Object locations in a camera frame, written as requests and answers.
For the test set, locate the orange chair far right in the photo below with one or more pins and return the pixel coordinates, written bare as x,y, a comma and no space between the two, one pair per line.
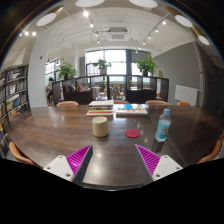
156,102

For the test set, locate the orange chair far left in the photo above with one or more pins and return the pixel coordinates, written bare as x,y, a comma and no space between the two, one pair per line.
67,103

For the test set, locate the low black shelving unit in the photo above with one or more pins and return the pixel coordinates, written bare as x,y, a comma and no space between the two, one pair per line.
132,88

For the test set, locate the clear plastic water bottle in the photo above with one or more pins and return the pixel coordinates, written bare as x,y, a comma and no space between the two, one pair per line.
163,126

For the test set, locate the white radiator panel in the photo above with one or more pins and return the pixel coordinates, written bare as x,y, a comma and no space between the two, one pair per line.
186,94

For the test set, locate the orange chair far right end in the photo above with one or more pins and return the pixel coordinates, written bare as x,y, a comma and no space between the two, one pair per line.
184,104

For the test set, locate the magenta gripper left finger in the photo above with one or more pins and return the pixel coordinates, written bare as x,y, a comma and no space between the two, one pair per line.
72,167

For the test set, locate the stack of books left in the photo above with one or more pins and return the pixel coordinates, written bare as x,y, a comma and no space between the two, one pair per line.
105,107

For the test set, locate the book with blue cover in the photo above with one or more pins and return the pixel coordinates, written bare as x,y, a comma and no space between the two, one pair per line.
129,109

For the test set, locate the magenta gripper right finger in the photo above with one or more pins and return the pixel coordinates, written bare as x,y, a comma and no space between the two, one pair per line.
157,166

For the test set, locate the potted plant centre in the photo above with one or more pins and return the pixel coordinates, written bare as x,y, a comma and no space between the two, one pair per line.
102,65

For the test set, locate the orange chair near left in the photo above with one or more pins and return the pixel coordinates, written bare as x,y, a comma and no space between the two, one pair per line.
17,154

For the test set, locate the orange chair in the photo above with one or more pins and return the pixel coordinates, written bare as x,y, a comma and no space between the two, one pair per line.
215,150
121,102
67,103
17,154
156,102

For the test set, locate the orange chair far centre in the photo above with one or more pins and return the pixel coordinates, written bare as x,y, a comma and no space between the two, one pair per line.
121,102

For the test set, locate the seated person in background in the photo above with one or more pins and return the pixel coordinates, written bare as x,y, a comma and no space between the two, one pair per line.
49,89

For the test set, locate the potted plant right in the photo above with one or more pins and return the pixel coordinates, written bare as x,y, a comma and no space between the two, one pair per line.
146,65

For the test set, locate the ceiling air conditioner unit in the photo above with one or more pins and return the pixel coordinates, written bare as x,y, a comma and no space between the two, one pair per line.
118,34

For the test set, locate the beige cylindrical cup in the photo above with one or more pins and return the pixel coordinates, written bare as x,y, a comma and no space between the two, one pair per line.
100,126

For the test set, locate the tall bookshelf with books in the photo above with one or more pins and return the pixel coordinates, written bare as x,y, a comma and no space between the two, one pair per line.
13,99

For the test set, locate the potted plant left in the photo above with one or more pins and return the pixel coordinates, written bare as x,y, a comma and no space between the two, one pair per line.
67,71

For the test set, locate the red round coaster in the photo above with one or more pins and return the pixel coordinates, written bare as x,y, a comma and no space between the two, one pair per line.
132,133

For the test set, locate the potted plant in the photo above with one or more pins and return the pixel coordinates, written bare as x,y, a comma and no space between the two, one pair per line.
102,65
146,65
67,71

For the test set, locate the orange chair near right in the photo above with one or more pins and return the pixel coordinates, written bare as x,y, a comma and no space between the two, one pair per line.
215,150

